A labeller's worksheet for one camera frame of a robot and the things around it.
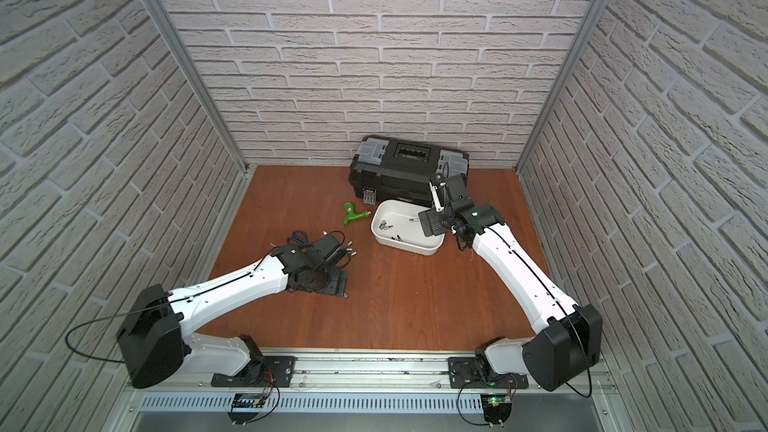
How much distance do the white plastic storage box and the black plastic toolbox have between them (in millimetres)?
23

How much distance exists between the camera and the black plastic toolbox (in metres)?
0.98

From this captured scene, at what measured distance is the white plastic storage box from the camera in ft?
3.08
